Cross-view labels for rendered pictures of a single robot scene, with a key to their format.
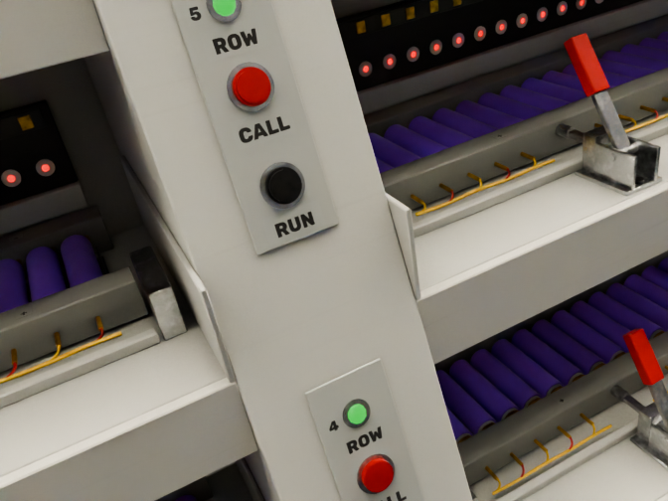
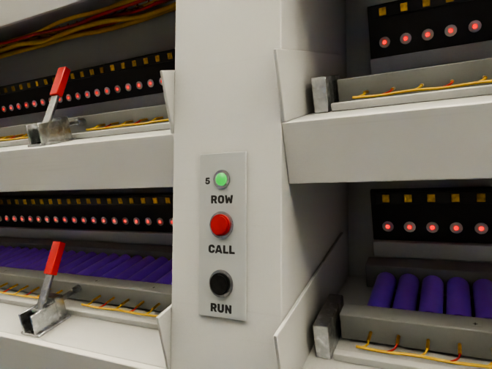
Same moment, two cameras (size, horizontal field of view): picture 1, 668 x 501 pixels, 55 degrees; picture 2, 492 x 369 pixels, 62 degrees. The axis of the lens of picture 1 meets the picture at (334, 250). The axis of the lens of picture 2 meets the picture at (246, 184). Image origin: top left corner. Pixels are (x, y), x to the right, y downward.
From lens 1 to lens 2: 0.23 m
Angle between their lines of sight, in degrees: 48
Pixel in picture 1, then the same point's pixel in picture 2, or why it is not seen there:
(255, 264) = (197, 319)
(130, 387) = (148, 345)
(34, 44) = (155, 177)
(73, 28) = (170, 173)
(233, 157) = (202, 257)
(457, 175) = (416, 336)
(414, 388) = not seen: outside the picture
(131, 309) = not seen: hidden behind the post
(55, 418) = (120, 340)
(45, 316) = (156, 293)
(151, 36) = (188, 186)
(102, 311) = not seen: hidden behind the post
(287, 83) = (241, 228)
